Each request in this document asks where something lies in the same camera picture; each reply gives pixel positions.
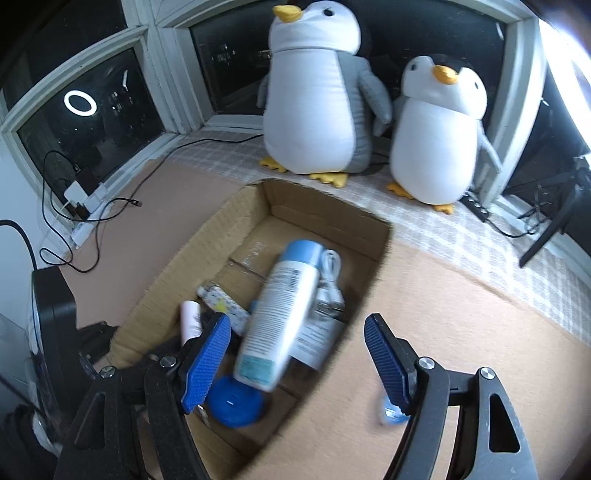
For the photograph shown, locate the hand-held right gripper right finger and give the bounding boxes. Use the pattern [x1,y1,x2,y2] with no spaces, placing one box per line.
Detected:
[364,313,541,480]

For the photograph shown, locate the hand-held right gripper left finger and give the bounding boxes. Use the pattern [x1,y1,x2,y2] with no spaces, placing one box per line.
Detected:
[55,313,232,480]

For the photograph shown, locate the small white tube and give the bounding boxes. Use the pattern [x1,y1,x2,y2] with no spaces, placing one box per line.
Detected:
[179,300,204,347]

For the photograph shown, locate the blue tape measure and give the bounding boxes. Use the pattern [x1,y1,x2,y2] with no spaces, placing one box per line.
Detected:
[205,375,267,428]

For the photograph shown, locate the small clear blue bottle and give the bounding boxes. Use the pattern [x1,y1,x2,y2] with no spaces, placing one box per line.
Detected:
[379,392,411,428]

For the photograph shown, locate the white dotted tube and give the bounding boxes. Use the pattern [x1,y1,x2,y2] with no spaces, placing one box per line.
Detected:
[198,284,251,335]

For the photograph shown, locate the white charger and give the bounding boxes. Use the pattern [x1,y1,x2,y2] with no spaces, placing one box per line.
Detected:
[291,318,346,371]

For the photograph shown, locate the white bottle with blue cap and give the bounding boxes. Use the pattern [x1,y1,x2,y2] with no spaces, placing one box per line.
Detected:
[233,239,324,393]

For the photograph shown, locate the white usb cable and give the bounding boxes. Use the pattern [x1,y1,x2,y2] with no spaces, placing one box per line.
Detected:
[314,249,346,319]

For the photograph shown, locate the cardboard box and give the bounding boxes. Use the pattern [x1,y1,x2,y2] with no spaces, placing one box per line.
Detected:
[111,179,394,480]

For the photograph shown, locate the white power strip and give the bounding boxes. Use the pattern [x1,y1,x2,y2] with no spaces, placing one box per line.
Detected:
[69,185,114,247]

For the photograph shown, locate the beige blanket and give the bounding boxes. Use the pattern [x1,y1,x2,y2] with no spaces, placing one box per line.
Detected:
[60,157,591,480]

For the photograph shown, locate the checked cloth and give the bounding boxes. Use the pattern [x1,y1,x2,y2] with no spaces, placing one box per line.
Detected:
[164,127,591,337]

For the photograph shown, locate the black tripod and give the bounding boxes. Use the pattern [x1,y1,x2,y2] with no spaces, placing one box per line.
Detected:
[519,157,591,268]

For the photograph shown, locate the small penguin plush toy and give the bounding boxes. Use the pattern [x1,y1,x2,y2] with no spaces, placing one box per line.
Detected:
[387,54,503,217]

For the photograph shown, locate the large penguin plush toy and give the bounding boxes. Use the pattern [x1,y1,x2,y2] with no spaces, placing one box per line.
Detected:
[256,0,393,189]

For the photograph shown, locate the thick black gripper cable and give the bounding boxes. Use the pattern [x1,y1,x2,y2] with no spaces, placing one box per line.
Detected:
[0,220,38,273]

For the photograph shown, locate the black charging cable with plug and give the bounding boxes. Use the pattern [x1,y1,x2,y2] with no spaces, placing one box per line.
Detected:
[39,198,143,274]

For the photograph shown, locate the black ring light cable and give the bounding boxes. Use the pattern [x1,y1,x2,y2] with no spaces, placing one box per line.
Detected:
[485,185,555,238]

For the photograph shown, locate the black inline cable switch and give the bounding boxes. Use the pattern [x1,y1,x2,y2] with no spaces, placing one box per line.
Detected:
[459,194,490,223]

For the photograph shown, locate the long black power cable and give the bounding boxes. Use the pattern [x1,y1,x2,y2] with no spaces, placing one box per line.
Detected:
[159,131,266,160]

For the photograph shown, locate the white window frame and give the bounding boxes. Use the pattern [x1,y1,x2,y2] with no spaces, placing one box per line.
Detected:
[0,0,550,222]

